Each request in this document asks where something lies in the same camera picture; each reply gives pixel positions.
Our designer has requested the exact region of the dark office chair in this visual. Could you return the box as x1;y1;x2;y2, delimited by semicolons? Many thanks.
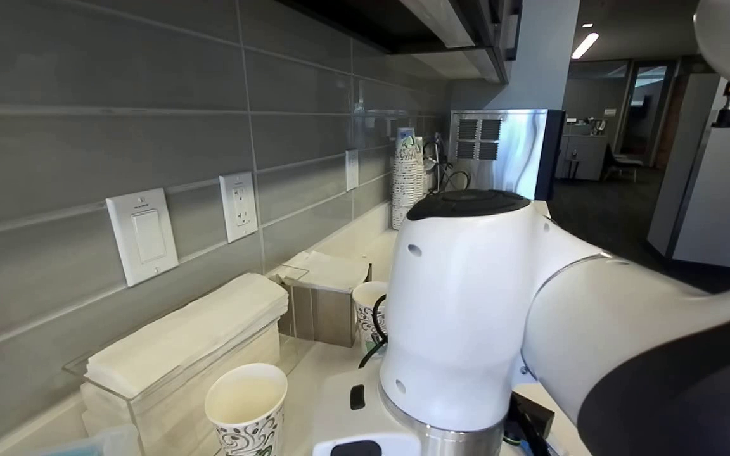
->
600;141;650;184

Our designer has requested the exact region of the stainless steel appliance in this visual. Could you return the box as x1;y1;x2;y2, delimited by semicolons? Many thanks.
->
447;106;569;203

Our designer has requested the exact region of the dark upper cabinet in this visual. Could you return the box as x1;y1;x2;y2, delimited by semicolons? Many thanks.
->
278;0;526;86

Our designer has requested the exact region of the ceiling light fixture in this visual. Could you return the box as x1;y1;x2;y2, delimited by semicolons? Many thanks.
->
570;30;604;64

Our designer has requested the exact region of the white light switch plate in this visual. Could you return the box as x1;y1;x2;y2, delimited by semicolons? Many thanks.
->
103;187;180;288

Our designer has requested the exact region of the large white cabinet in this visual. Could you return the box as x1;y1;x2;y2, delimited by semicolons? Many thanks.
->
643;72;730;273

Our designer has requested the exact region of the tall stack of paper cups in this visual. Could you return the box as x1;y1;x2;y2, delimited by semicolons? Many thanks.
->
391;124;430;233

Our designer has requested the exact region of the black power cable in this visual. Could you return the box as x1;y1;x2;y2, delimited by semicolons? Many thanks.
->
429;135;475;197

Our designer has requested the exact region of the white napkin stack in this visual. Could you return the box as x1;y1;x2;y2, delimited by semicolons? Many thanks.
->
84;271;292;404

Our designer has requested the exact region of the white power outlet plate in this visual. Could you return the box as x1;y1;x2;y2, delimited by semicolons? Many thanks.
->
215;170;258;245

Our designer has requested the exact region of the small white outlet plate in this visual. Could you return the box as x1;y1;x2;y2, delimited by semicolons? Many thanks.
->
343;149;360;192

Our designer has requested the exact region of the near white paper cup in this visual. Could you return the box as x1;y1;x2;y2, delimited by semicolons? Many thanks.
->
202;363;289;456

